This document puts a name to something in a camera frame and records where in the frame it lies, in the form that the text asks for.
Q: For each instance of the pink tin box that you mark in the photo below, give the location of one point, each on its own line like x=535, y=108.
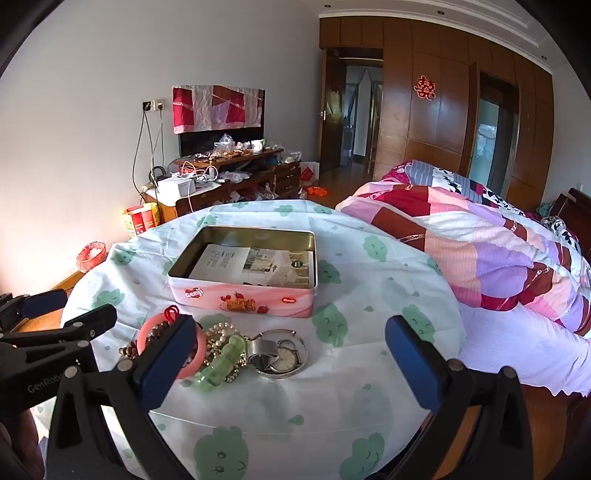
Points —
x=240, y=302

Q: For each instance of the wooden door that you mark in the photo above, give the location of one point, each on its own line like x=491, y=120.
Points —
x=330, y=129

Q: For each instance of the white bed sheet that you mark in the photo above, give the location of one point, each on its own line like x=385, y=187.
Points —
x=508, y=350

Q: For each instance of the cloud print tablecloth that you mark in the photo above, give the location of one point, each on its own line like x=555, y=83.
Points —
x=360, y=286

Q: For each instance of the dark wooden headboard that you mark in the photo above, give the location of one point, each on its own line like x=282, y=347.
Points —
x=579, y=198

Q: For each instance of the wooden television cabinet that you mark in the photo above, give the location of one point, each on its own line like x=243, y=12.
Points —
x=286, y=177

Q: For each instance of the black television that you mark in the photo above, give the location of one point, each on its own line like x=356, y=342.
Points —
x=207, y=138

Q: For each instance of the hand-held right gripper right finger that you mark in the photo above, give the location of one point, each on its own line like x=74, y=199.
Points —
x=411, y=364

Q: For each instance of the red basket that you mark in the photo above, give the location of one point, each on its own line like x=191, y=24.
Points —
x=85, y=258

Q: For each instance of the patchwork quilt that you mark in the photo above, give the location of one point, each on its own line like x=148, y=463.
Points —
x=485, y=249

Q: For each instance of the wall socket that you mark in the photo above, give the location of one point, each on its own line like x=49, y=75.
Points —
x=152, y=105

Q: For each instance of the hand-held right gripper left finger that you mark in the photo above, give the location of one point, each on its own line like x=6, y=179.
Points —
x=168, y=364

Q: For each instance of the pink bangle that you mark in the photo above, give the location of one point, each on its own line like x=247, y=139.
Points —
x=202, y=350

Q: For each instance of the white box appliance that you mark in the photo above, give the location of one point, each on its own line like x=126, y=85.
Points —
x=178, y=187

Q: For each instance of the wooden wardrobe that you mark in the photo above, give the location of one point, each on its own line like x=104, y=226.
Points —
x=401, y=115

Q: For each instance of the white mug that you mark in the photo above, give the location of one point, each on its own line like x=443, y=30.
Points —
x=257, y=146

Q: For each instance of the red yellow gift box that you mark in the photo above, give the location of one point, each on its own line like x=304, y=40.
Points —
x=143, y=219

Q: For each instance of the orange wrapper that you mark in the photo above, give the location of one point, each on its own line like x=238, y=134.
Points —
x=318, y=190

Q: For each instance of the clear plastic bag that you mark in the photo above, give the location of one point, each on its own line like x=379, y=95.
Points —
x=226, y=141

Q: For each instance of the red paper wall decoration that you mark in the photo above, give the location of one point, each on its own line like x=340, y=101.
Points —
x=425, y=88

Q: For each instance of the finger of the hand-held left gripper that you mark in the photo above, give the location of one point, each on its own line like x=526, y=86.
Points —
x=44, y=302
x=87, y=323

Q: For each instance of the white red paper bag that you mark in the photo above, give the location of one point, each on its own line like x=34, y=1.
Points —
x=309, y=173

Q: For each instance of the person's left forearm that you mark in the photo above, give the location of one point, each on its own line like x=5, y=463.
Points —
x=18, y=447

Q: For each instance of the printed paper booklet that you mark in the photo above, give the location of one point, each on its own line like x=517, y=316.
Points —
x=240, y=265

